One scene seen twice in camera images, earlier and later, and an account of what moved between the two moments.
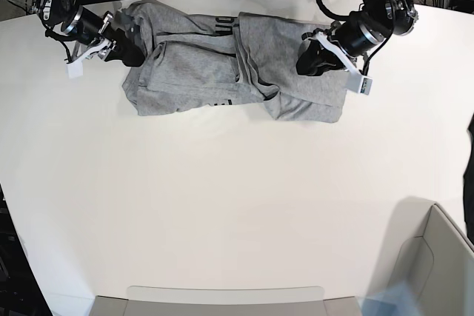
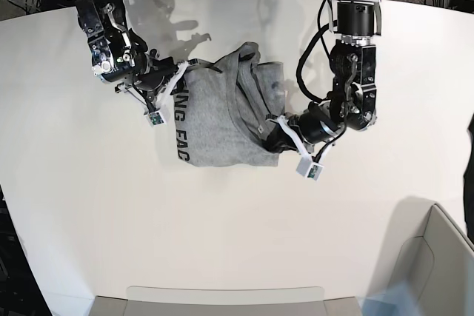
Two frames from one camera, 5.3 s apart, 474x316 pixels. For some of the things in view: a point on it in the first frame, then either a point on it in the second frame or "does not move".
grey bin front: (152, 300) does not move
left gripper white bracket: (126, 51) → (178, 69)
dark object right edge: (468, 177) does not move
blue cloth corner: (398, 300) does not move
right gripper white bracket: (313, 59) → (279, 140)
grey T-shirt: (195, 61) → (220, 115)
